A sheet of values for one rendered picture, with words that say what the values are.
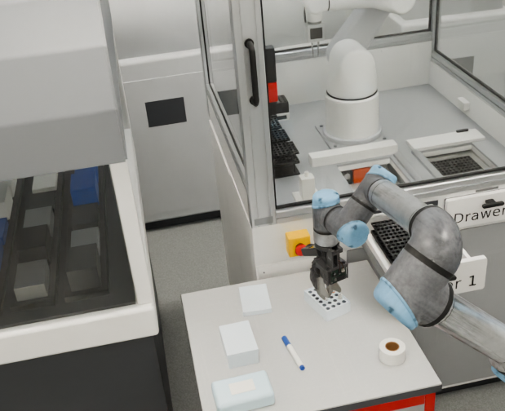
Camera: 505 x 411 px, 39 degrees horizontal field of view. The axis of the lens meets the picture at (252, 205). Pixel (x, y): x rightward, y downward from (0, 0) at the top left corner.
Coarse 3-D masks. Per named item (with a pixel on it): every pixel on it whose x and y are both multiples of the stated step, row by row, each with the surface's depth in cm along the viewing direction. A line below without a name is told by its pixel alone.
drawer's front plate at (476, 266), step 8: (480, 256) 201; (464, 264) 200; (472, 264) 200; (480, 264) 201; (456, 272) 201; (464, 272) 201; (472, 272) 202; (480, 272) 202; (456, 280) 202; (464, 280) 203; (480, 280) 204; (464, 288) 204; (472, 288) 205; (480, 288) 205
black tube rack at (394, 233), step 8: (376, 224) 225; (384, 224) 225; (376, 232) 222; (384, 232) 226; (392, 232) 220; (400, 232) 220; (408, 232) 219; (376, 240) 223; (384, 240) 217; (392, 240) 216; (400, 240) 217; (408, 240) 216; (384, 248) 218; (392, 248) 213; (400, 248) 218; (392, 256) 210
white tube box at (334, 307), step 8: (312, 288) 216; (304, 296) 216; (312, 296) 214; (336, 296) 212; (312, 304) 213; (320, 304) 209; (328, 304) 209; (336, 304) 209; (344, 304) 208; (320, 312) 210; (328, 312) 206; (336, 312) 208; (344, 312) 210; (328, 320) 208
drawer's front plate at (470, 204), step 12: (492, 192) 230; (504, 192) 231; (456, 204) 229; (468, 204) 230; (480, 204) 231; (504, 204) 233; (456, 216) 232; (468, 216) 233; (480, 216) 233; (492, 216) 234; (504, 216) 236
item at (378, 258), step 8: (376, 216) 230; (384, 216) 230; (368, 224) 230; (392, 224) 232; (368, 240) 219; (368, 248) 219; (376, 248) 214; (368, 256) 221; (376, 256) 213; (384, 256) 220; (464, 256) 208; (376, 264) 213; (384, 264) 207; (384, 272) 207
